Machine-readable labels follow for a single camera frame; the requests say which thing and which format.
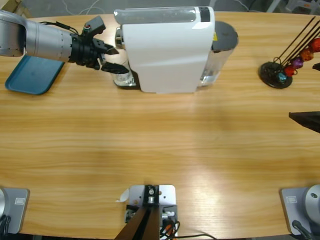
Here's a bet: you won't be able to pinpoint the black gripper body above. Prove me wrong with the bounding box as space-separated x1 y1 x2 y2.
69 34 106 71

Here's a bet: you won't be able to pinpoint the clear glass cup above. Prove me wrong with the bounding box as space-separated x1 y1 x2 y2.
112 53 135 87

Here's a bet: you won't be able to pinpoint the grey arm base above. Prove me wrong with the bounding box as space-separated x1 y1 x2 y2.
279 184 320 236
0 187 30 235

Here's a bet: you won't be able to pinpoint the orange coffee capsule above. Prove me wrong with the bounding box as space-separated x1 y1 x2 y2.
301 49 315 62

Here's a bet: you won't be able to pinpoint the purple coffee capsule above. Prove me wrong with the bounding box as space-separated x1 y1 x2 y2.
291 57 304 69

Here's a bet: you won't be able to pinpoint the white capsule coffee machine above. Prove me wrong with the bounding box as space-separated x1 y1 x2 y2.
113 6 240 95

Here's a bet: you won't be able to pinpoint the metal drip tray grille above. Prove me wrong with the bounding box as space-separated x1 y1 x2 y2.
113 72 140 90

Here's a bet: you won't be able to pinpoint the teal plastic tray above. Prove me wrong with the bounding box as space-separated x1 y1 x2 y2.
4 54 66 96

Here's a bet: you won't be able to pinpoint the white plastic stools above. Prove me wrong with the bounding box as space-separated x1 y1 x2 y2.
264 0 320 13

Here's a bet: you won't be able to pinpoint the clear water tank dark lid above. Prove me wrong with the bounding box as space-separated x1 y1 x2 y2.
197 21 240 88

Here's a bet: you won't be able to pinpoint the white paper tab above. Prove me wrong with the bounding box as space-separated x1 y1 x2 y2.
115 188 130 203

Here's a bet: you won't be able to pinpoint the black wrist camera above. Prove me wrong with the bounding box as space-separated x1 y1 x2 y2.
83 15 106 36

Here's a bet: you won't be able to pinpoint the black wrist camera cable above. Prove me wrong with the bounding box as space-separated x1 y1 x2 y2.
38 20 85 36

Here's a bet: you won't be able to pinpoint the white floor cable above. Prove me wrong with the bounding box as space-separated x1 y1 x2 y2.
61 0 107 16

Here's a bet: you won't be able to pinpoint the black wire capsule holder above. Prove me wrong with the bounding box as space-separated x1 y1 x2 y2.
259 16 320 89

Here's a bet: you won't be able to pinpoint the light wooden frame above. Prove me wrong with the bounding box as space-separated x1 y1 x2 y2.
0 0 33 20

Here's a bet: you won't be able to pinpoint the black base cable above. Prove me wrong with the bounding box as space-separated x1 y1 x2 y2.
291 219 315 240
0 214 12 235

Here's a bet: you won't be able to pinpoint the dark camera post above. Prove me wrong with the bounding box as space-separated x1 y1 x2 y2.
114 184 161 240

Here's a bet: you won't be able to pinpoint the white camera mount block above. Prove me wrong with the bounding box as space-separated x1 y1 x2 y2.
124 184 179 238

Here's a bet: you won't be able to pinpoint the black mount cable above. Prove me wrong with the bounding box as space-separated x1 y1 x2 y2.
159 219 217 240

